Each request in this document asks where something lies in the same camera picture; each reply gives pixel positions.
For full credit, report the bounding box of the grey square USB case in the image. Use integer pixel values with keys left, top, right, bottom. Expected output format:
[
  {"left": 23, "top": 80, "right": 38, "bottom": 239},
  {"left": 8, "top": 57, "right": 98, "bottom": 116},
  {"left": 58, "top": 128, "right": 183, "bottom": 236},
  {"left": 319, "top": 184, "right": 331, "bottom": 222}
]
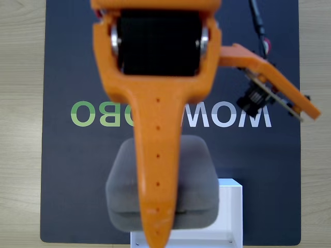
[{"left": 105, "top": 134, "right": 220, "bottom": 232}]

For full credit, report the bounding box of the white cardboard box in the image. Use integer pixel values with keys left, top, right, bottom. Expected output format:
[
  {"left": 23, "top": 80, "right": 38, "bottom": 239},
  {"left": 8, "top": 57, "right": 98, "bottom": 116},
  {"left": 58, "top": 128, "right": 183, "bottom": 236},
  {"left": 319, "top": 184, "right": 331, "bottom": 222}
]
[{"left": 130, "top": 178, "right": 244, "bottom": 248}]

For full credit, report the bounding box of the dark mat with WOWROBO print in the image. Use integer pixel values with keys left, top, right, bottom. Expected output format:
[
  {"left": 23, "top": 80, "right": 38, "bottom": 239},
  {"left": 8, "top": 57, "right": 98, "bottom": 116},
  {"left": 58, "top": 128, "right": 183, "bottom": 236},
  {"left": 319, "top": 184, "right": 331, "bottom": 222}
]
[{"left": 40, "top": 0, "right": 302, "bottom": 244}]

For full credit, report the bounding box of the black camera cable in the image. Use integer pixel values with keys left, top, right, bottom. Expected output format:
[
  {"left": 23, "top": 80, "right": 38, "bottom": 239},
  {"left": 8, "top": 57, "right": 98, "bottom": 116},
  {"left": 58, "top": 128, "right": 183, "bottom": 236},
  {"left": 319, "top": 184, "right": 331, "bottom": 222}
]
[{"left": 247, "top": 0, "right": 273, "bottom": 60}]

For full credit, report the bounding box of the black camera module with board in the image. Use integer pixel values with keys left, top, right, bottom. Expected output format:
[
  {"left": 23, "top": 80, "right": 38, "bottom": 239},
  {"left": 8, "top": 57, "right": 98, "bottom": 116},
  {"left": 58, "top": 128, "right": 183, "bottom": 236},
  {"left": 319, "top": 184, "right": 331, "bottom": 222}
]
[{"left": 237, "top": 67, "right": 304, "bottom": 122}]

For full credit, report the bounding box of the orange camera bracket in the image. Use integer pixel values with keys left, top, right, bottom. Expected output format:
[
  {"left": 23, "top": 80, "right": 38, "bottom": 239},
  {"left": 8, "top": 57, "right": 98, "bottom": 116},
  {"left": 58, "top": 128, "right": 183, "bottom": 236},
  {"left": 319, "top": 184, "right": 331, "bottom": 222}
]
[{"left": 218, "top": 43, "right": 322, "bottom": 121}]

